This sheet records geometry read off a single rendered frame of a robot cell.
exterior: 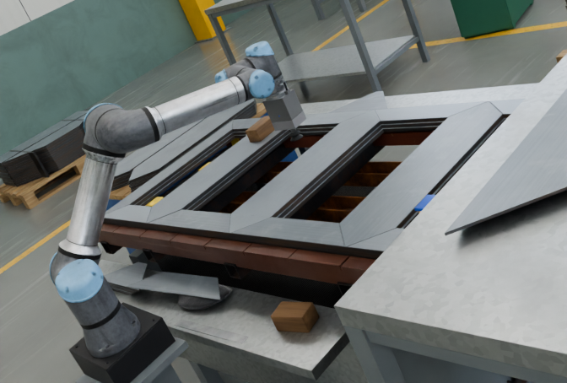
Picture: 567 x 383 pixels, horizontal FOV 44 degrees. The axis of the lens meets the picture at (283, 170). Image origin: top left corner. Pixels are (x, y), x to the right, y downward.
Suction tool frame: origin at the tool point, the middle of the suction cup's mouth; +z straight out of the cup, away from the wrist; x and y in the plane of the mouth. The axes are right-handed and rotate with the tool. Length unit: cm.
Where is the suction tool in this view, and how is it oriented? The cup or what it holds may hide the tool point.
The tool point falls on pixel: (296, 137)
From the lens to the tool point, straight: 217.1
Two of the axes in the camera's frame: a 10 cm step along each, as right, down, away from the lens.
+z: 3.9, 8.5, 3.6
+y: -7.4, 0.5, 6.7
